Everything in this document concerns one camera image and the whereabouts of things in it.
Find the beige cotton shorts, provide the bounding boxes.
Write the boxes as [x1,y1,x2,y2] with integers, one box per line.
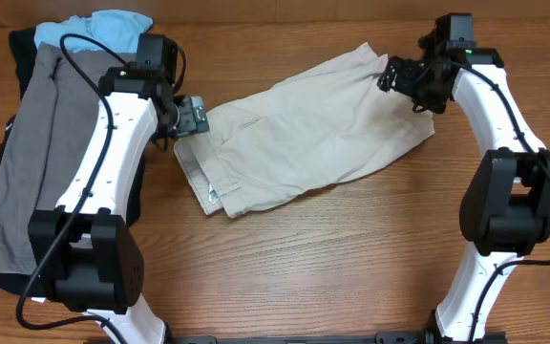
[174,43,435,218]

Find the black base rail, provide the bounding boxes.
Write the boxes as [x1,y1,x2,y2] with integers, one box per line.
[83,330,508,344]

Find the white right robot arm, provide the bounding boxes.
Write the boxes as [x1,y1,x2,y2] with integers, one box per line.
[376,49,550,343]

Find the grey shorts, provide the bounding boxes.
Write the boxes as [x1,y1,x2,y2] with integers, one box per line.
[0,42,138,277]

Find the black garment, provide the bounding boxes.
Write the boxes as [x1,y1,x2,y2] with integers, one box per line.
[0,28,145,295]

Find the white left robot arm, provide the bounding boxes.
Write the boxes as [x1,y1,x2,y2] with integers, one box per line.
[28,63,209,343]

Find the light blue garment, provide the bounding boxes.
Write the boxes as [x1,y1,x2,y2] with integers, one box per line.
[33,10,154,54]

